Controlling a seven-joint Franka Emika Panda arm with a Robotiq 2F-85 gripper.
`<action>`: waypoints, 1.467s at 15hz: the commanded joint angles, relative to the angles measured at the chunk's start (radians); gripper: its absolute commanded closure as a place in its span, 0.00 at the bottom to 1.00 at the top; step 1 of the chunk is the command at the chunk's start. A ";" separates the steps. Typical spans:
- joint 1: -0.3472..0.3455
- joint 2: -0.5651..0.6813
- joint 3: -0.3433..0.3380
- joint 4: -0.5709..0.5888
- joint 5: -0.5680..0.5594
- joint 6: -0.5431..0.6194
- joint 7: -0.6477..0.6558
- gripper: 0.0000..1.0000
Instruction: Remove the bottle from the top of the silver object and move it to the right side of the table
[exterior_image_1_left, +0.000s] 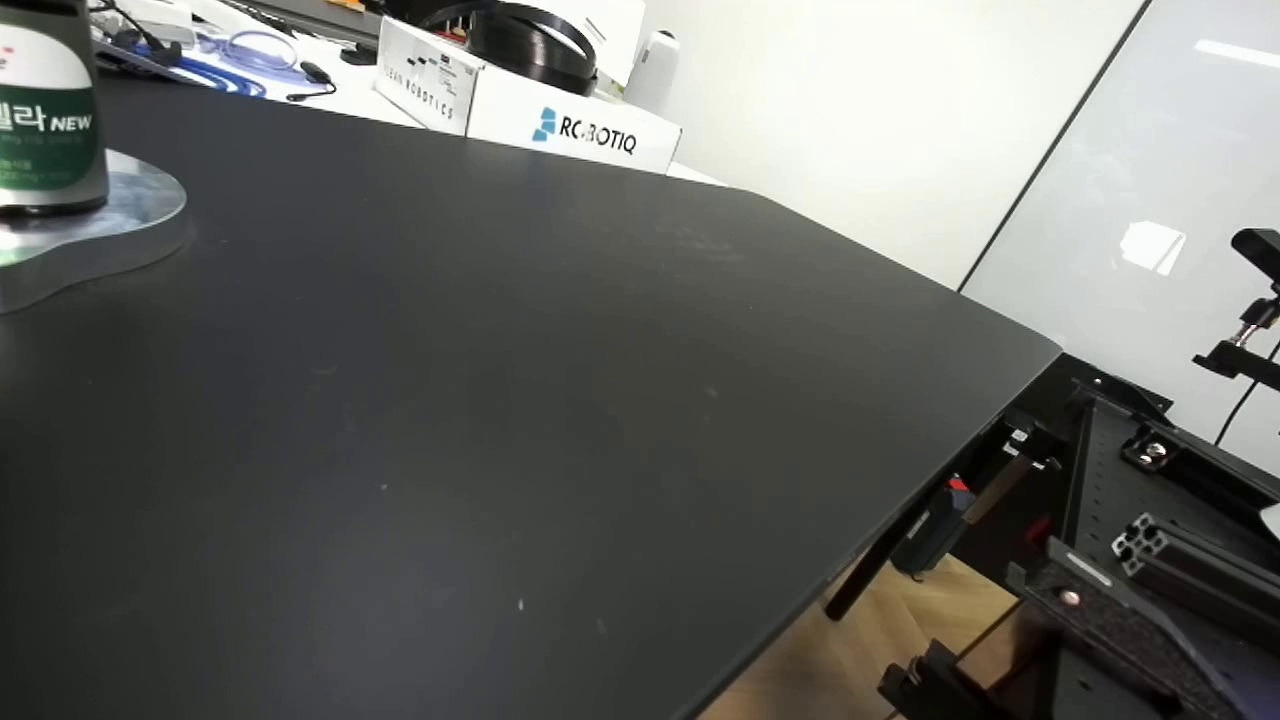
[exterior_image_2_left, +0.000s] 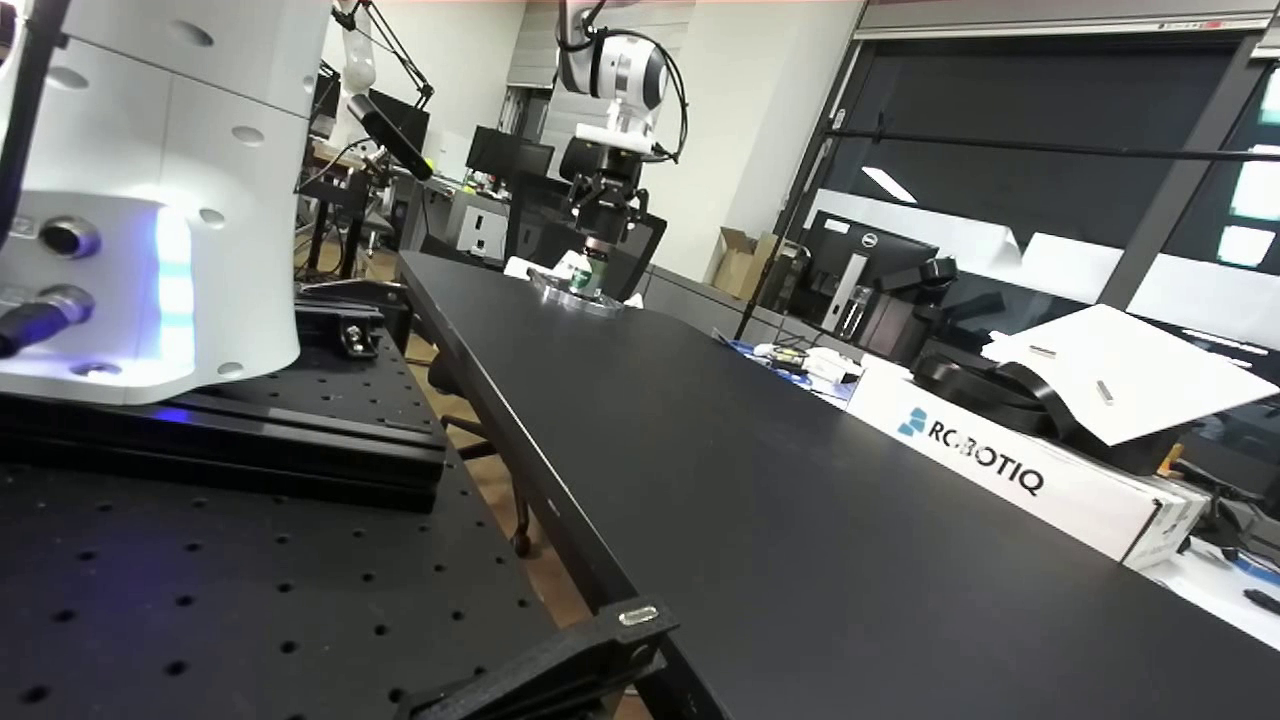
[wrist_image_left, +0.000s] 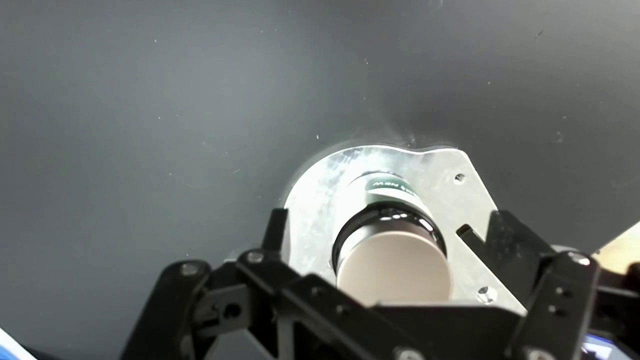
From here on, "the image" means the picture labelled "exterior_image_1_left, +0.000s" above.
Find white Robotiq cardboard box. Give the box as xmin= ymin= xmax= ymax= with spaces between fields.
xmin=369 ymin=10 xmax=686 ymax=173

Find black round device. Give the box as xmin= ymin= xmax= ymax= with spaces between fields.
xmin=456 ymin=0 xmax=601 ymax=98

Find flat silver metal disc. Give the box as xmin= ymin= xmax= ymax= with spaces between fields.
xmin=0 ymin=148 xmax=190 ymax=274

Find bottle with green label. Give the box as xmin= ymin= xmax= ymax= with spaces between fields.
xmin=0 ymin=0 xmax=113 ymax=219

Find black camera on stand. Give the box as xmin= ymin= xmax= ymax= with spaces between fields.
xmin=1188 ymin=225 xmax=1280 ymax=390

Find black metal table frame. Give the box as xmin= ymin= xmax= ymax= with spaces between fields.
xmin=819 ymin=351 xmax=1280 ymax=720

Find blue plastic item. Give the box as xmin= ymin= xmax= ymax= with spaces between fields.
xmin=90 ymin=22 xmax=340 ymax=109

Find black aluminium extrusion bar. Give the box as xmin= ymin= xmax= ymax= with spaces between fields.
xmin=1107 ymin=513 xmax=1280 ymax=648

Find small white container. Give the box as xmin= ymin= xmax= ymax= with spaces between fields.
xmin=631 ymin=22 xmax=684 ymax=113

